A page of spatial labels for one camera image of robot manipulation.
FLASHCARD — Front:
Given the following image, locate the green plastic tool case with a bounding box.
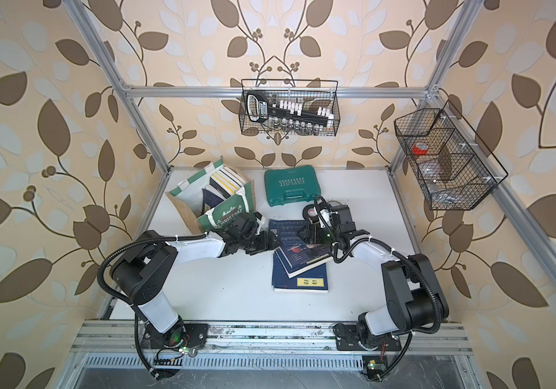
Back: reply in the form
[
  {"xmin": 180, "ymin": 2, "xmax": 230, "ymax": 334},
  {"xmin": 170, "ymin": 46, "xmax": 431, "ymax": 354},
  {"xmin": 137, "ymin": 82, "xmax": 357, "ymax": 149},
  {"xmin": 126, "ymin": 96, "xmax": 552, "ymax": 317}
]
[{"xmin": 263, "ymin": 165, "xmax": 322, "ymax": 207}]

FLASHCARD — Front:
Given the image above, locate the navy blue book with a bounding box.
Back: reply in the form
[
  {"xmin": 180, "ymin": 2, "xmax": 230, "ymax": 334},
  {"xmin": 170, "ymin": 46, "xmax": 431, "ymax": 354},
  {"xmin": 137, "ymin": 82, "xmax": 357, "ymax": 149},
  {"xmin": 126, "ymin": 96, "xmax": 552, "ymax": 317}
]
[
  {"xmin": 275, "ymin": 244, "xmax": 331, "ymax": 278},
  {"xmin": 202, "ymin": 186, "xmax": 225, "ymax": 213},
  {"xmin": 271, "ymin": 254, "xmax": 329, "ymax": 293}
]

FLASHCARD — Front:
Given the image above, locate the side black wire basket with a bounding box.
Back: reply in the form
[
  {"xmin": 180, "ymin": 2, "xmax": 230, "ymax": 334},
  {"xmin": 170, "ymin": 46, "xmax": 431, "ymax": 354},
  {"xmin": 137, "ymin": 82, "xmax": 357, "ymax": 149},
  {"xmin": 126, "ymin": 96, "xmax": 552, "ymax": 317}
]
[{"xmin": 394, "ymin": 101, "xmax": 508, "ymax": 211}]

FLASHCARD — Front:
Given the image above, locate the red tape roll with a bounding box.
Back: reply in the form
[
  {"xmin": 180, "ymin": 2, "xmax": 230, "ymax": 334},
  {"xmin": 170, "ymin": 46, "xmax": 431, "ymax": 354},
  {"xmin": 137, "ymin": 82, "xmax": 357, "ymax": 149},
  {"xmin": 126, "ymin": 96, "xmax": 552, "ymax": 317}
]
[{"xmin": 412, "ymin": 141, "xmax": 430, "ymax": 157}]

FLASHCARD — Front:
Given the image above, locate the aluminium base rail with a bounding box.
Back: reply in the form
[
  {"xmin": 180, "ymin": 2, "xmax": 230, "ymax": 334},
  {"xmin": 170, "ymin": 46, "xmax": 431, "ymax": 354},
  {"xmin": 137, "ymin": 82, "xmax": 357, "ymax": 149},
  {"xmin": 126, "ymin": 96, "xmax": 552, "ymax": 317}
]
[{"xmin": 69, "ymin": 319, "xmax": 474, "ymax": 373}]

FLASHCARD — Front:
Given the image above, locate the black socket set holder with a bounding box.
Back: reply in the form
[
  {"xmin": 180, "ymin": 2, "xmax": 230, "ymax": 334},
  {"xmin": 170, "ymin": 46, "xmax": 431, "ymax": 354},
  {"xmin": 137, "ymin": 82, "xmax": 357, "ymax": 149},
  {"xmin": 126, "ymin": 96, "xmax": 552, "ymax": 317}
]
[{"xmin": 242, "ymin": 92, "xmax": 336, "ymax": 128}]

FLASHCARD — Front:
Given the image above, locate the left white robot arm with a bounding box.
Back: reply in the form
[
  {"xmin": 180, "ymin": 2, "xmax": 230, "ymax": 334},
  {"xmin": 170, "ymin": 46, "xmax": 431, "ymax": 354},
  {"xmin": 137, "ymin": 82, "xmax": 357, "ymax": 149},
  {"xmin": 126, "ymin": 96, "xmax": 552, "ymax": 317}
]
[{"xmin": 96, "ymin": 212, "xmax": 280, "ymax": 348}]

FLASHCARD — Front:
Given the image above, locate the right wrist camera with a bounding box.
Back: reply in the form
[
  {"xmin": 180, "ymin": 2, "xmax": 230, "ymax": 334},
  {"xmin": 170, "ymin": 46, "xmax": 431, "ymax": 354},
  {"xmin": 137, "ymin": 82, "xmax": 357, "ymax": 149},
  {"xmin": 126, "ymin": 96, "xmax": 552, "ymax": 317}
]
[{"xmin": 313, "ymin": 202, "xmax": 332, "ymax": 229}]

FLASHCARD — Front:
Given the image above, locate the black cover book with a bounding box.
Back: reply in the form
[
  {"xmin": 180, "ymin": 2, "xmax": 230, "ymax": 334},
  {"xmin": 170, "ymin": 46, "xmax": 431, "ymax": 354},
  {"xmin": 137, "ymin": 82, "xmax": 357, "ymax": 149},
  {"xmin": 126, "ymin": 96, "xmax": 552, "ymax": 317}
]
[{"xmin": 209, "ymin": 176, "xmax": 237, "ymax": 199}]

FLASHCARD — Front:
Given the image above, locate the back black wire basket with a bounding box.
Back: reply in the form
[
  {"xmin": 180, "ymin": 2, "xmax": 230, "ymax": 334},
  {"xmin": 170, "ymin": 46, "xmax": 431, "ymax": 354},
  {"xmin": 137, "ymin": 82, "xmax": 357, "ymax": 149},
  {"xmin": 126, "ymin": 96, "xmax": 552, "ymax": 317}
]
[{"xmin": 238, "ymin": 78, "xmax": 340, "ymax": 138}]

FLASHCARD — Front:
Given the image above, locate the black tape roll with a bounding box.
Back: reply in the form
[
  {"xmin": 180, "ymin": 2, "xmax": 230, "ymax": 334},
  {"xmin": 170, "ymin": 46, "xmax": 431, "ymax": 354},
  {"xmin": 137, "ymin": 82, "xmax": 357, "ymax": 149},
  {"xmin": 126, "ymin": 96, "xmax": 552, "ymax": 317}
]
[{"xmin": 302, "ymin": 204, "xmax": 318, "ymax": 225}]

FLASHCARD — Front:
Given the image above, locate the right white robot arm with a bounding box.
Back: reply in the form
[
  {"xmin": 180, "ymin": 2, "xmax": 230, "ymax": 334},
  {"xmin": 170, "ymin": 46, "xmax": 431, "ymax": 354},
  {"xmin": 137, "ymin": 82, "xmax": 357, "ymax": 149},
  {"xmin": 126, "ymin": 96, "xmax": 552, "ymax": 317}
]
[{"xmin": 298, "ymin": 199, "xmax": 449, "ymax": 350}]

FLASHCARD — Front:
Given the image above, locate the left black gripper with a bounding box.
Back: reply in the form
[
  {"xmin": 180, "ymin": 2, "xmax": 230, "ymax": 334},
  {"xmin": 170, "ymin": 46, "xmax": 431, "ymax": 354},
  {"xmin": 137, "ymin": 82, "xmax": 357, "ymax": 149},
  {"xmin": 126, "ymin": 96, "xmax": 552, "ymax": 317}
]
[{"xmin": 237, "ymin": 230, "xmax": 283, "ymax": 253}]

